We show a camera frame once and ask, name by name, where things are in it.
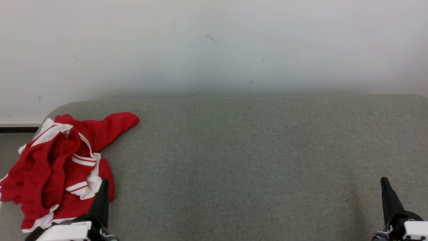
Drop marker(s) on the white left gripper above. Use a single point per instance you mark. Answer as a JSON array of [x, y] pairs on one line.
[[67, 231]]

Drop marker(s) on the red shorts with white hem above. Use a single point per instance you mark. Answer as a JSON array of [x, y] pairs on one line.
[[36, 174]]

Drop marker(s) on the red white basketball jersey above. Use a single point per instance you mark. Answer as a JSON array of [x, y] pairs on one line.
[[113, 125]]

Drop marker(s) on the white and black wall baseboard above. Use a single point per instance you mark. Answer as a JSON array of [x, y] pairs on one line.
[[20, 125]]

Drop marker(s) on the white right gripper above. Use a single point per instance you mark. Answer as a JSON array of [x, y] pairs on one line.
[[414, 231]]

